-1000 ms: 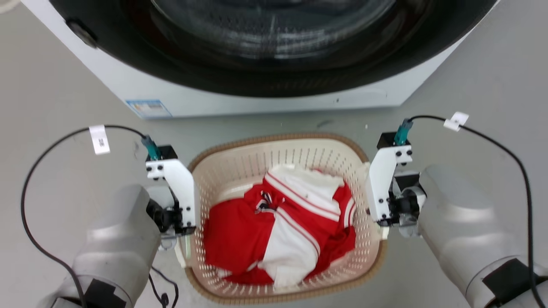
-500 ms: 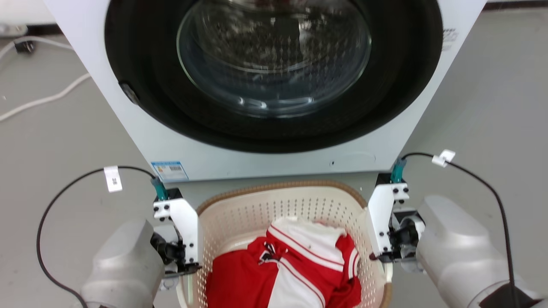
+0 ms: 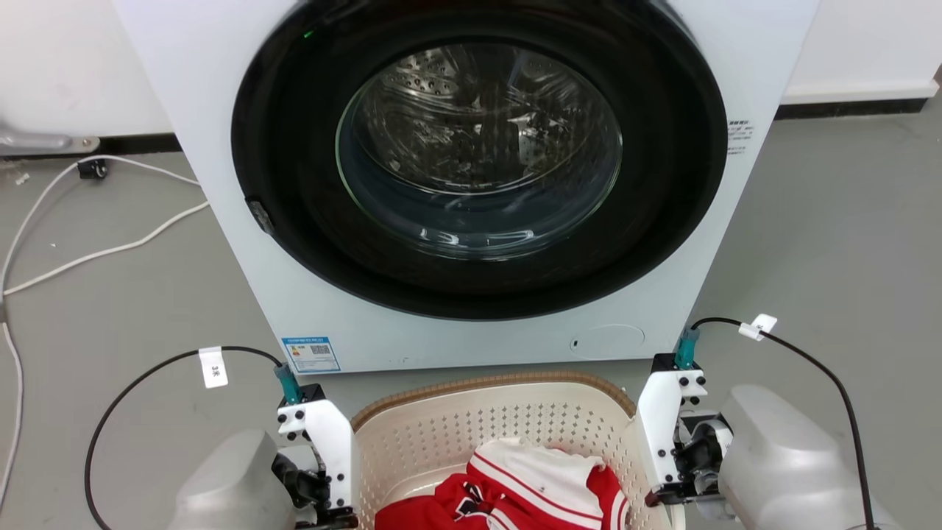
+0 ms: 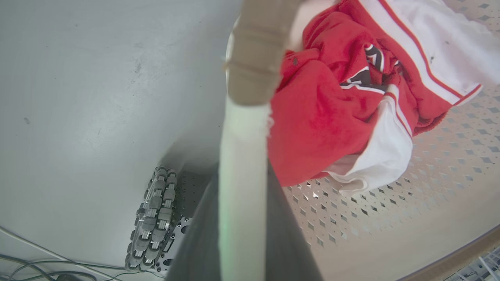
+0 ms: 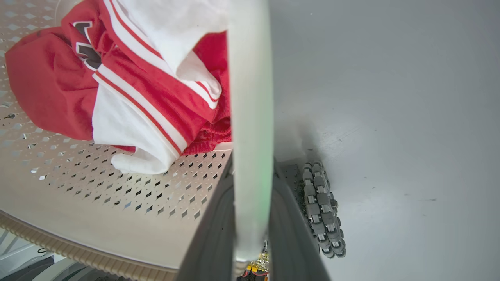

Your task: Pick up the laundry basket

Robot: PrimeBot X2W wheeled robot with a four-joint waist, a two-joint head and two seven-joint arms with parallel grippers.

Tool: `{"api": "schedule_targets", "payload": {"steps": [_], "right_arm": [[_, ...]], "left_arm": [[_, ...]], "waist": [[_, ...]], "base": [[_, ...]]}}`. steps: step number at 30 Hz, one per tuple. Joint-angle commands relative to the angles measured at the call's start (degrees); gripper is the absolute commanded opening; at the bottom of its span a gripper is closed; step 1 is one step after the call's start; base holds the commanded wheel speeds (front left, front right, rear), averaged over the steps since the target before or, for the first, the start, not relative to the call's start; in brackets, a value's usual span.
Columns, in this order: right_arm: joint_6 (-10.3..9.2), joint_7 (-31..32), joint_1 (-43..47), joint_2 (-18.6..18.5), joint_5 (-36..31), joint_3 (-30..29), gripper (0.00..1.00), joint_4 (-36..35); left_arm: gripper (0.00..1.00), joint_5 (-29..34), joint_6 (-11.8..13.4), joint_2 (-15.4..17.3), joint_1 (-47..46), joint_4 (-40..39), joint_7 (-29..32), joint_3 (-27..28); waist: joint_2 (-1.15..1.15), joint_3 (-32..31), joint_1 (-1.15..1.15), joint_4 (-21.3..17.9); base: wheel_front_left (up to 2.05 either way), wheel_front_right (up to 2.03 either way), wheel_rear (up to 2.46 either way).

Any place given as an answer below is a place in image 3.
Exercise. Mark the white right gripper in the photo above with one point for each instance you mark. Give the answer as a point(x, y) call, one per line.
point(659, 427)

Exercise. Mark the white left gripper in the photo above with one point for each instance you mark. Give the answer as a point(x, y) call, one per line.
point(331, 449)

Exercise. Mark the beige perforated laundry basket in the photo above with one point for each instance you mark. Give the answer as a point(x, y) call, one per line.
point(441, 434)

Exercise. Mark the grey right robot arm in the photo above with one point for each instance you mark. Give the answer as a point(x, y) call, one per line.
point(787, 464)

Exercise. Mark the red and white garment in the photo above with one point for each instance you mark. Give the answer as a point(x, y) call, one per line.
point(530, 478)

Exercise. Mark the round white filter cover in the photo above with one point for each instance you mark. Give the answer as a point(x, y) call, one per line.
point(608, 341)

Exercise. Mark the blue energy label sticker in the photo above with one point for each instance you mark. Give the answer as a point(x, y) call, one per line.
point(310, 355)

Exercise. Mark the grey washer door latch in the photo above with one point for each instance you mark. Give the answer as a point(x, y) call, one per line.
point(260, 216)

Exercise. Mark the black round washer door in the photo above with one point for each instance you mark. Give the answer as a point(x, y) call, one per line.
point(294, 184)

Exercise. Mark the white text sticker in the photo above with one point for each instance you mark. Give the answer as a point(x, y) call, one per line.
point(739, 136)

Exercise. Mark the black baseboard strip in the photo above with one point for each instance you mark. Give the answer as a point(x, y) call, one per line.
point(140, 143)
point(846, 109)

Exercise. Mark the small black floor clip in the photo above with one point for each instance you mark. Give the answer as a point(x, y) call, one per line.
point(93, 169)

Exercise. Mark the white front-load washing machine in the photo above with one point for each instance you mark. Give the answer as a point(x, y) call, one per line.
point(213, 110)

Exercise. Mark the stainless steel washer drum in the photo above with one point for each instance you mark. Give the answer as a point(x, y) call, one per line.
point(471, 110)

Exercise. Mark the small white floor clip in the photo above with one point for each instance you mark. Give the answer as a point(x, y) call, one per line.
point(21, 178)

